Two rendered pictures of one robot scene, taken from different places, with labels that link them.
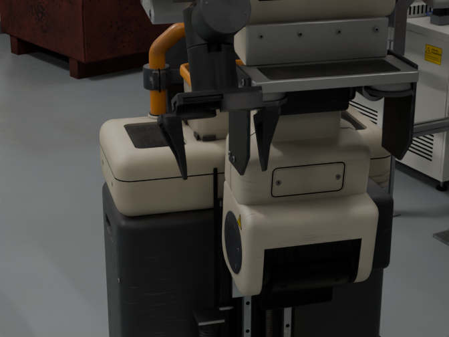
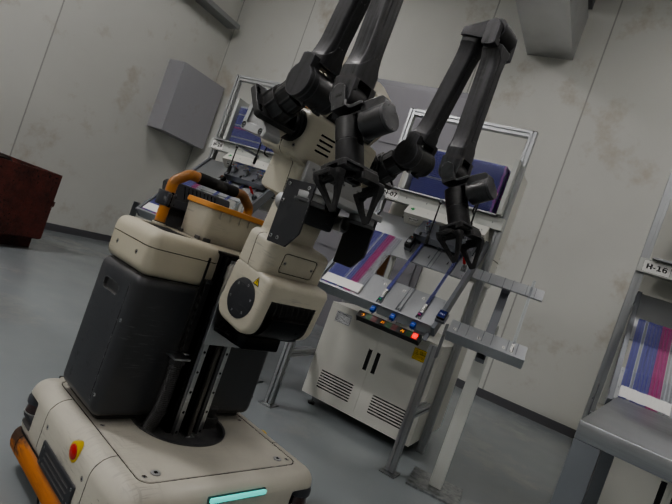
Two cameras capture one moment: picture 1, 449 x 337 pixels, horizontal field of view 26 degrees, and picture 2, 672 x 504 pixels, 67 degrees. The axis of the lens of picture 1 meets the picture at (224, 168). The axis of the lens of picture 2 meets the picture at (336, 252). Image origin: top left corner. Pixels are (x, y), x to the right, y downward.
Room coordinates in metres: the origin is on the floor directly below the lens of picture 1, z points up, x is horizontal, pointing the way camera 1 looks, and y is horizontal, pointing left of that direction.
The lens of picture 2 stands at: (0.28, 0.53, 0.93)
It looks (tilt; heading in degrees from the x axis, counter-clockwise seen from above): 1 degrees down; 327
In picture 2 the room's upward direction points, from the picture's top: 20 degrees clockwise
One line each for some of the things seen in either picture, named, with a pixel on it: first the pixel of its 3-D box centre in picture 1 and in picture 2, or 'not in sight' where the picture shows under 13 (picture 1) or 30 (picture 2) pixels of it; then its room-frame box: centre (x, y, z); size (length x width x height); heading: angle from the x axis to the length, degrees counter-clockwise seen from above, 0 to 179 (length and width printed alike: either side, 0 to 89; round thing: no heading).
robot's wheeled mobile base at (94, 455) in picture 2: not in sight; (165, 460); (1.68, -0.07, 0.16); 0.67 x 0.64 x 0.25; 15
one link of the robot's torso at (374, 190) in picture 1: (321, 245); (273, 317); (1.54, -0.17, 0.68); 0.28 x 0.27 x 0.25; 105
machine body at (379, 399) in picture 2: not in sight; (386, 371); (2.59, -1.63, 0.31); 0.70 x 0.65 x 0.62; 29
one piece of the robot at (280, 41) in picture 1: (319, 93); (326, 215); (1.40, -0.14, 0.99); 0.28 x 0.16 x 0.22; 105
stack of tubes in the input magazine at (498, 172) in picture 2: not in sight; (458, 181); (2.48, -1.56, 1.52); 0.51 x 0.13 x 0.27; 29
